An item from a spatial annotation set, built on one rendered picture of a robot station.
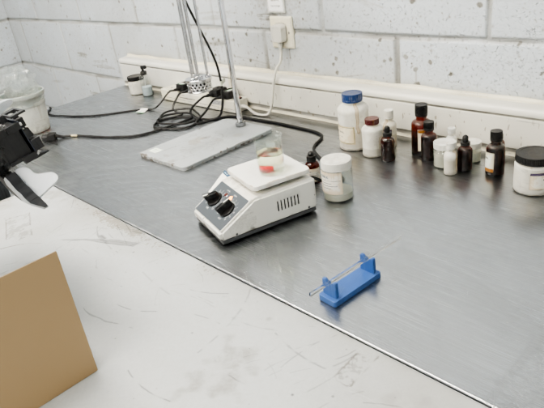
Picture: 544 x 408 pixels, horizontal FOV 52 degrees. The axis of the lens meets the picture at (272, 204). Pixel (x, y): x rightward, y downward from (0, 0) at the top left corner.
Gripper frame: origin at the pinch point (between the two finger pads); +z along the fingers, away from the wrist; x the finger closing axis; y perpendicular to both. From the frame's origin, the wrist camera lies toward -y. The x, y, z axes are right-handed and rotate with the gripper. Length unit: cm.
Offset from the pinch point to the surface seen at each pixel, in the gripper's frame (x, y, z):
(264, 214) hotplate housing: 29.2, 31.1, 3.0
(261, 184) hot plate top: 24.1, 33.1, 2.6
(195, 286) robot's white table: 29.3, 12.2, 6.2
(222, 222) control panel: 27.4, 24.8, -0.8
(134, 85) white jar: 28, 73, -112
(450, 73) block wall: 29, 87, 7
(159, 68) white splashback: 26, 81, -104
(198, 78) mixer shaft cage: 17, 57, -43
